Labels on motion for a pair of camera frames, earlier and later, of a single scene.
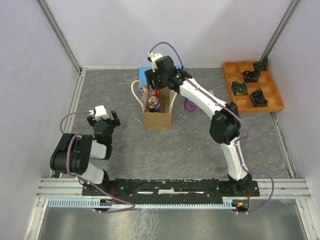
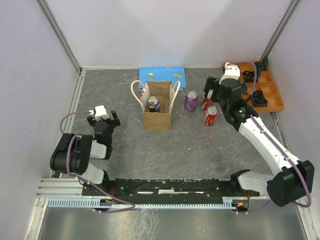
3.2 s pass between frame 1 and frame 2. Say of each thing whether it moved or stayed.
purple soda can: stayed
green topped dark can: stayed
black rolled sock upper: stayed
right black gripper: moved
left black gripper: stayed
